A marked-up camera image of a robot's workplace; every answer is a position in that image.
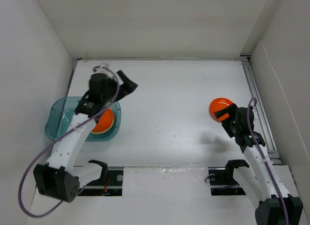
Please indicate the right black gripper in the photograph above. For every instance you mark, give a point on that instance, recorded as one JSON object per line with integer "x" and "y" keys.
{"x": 231, "y": 111}

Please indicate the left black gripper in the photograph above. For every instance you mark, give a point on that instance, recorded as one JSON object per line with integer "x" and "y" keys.
{"x": 126, "y": 88}

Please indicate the orange plate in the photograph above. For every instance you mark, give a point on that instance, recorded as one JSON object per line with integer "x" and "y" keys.
{"x": 106, "y": 118}
{"x": 217, "y": 105}

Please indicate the beige plate with black patch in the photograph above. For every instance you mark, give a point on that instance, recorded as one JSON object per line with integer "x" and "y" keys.
{"x": 101, "y": 129}

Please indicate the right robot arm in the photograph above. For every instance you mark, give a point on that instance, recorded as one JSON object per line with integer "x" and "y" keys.
{"x": 272, "y": 201}

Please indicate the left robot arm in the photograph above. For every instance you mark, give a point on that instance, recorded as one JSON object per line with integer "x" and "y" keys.
{"x": 57, "y": 178}

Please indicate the teal plastic bin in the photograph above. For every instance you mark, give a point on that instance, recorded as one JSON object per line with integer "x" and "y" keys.
{"x": 61, "y": 114}

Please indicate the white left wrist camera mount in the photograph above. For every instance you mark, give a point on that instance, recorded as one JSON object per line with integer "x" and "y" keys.
{"x": 103, "y": 65}

